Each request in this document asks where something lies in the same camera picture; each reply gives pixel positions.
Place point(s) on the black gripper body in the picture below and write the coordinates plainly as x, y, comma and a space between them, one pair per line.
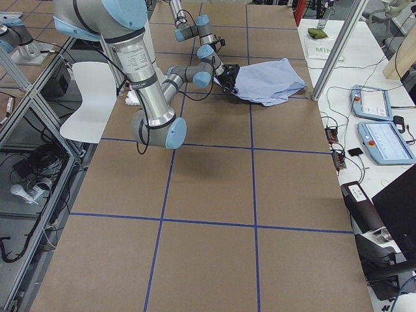
228, 80

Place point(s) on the light blue striped shirt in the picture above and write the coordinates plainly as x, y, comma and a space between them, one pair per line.
268, 83

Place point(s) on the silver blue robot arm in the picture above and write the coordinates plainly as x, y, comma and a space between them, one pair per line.
123, 25
190, 22

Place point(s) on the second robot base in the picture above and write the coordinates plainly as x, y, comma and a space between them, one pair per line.
19, 44

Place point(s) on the white paper with green print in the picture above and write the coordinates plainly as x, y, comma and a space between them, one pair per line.
319, 49

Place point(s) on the green cloth bundle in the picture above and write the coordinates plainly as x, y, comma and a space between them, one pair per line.
316, 33

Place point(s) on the upper orange circuit board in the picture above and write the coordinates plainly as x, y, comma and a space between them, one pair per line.
331, 134

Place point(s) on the plastic water bottle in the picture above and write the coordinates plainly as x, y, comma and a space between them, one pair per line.
323, 20

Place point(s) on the upper teach pendant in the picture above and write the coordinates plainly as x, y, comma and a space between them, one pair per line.
371, 103

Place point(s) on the teach pendant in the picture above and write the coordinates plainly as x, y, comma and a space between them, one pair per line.
384, 143
371, 103

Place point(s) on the small black pad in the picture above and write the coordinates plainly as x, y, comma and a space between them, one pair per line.
355, 152

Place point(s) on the lower teach pendant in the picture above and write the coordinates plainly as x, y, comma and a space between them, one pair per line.
384, 143

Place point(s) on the black power adapter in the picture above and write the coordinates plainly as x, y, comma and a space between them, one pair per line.
399, 123

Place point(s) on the wooden board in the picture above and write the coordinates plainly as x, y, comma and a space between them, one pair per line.
403, 59

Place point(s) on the black monitor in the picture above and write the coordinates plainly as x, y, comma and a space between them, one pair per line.
395, 204

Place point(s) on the black box device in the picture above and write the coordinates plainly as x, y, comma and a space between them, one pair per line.
378, 263

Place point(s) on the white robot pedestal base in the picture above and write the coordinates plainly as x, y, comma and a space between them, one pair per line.
146, 57

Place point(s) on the aluminium frame post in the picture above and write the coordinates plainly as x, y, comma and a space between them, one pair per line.
338, 47

